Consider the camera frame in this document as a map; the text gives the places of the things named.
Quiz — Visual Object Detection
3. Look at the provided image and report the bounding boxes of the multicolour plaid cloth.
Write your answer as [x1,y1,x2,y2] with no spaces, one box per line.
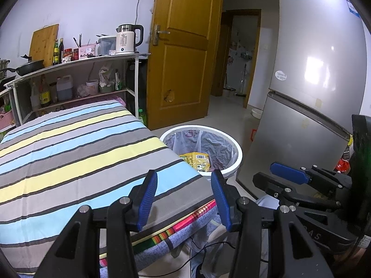
[99,200,218,270]

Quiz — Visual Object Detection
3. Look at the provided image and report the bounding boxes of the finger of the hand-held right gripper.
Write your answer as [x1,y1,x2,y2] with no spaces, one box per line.
[269,162,352,193]
[253,172,342,212]

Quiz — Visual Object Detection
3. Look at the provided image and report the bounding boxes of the blue cloth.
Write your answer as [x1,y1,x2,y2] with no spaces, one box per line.
[100,208,221,278]

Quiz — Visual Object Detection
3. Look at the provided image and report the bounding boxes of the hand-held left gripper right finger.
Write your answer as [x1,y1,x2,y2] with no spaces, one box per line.
[211,169,335,278]

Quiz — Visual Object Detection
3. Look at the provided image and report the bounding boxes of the person's light striped pants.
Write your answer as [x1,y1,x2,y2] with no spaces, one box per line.
[258,195,280,209]

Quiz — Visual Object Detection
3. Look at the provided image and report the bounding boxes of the pink utensil box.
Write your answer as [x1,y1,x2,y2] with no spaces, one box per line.
[79,44,97,60]

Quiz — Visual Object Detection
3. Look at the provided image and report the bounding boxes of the white shelf rack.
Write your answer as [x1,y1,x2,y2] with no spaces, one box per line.
[4,53,151,126]

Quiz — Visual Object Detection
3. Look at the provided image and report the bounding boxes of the white appliance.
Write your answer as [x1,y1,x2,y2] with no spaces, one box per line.
[227,45,256,93]

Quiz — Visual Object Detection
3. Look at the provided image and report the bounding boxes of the black floor cable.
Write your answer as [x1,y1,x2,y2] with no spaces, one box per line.
[136,237,273,275]

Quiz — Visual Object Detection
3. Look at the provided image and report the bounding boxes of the dark liquid plastic jug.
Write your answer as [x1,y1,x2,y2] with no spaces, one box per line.
[56,75,74,101]

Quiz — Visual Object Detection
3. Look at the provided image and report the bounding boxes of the yellow snack wrapper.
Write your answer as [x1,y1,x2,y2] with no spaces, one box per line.
[179,152,210,172]

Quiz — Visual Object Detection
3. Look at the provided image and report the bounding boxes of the wall cable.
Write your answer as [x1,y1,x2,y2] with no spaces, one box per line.
[135,0,145,25]

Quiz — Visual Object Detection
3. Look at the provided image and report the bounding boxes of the pink basket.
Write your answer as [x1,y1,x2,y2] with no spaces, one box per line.
[0,111,15,128]

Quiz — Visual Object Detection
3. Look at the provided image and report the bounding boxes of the white rimmed waste bin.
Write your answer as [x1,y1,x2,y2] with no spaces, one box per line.
[159,125,243,181]

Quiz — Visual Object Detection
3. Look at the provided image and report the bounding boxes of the yellow label bottle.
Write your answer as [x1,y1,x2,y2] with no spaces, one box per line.
[39,75,52,107]

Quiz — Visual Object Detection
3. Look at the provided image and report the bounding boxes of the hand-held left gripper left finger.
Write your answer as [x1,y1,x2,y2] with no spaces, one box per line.
[38,169,158,278]

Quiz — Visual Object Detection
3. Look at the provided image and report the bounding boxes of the wooden door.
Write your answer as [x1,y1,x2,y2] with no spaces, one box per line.
[146,0,225,131]

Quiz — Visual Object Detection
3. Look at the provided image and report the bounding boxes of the white plastic bottle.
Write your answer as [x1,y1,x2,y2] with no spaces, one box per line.
[30,82,41,112]

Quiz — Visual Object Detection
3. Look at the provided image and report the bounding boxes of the pink lidded storage box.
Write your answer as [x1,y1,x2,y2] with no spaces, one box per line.
[99,94,128,107]

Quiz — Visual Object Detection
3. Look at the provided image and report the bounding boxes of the bamboo cutting board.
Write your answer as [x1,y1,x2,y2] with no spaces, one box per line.
[29,24,59,68]

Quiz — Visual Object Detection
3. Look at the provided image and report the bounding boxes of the white trash bin with liner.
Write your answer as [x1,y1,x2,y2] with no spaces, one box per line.
[164,129,237,171]

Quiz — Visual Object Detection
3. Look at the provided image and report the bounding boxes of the silver fridge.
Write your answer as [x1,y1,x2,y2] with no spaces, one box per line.
[238,0,371,200]

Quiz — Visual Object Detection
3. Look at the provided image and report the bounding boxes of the crumpled food bags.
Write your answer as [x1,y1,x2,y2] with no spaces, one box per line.
[99,66,122,93]

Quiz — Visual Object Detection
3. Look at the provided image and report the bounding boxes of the grey water pitcher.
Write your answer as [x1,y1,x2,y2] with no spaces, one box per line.
[97,35,117,56]

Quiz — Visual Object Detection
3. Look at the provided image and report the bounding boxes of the white electric kettle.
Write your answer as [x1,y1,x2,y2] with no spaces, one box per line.
[115,24,144,55]

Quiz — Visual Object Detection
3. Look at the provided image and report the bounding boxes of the black frying pan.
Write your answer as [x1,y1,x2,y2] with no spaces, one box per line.
[3,55,45,76]

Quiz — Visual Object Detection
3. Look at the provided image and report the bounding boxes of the dark brown doorway frame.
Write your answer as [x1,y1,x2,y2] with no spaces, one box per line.
[211,9,261,109]

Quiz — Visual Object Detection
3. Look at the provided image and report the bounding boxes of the metal door handle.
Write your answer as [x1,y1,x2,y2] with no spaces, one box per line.
[151,24,171,46]

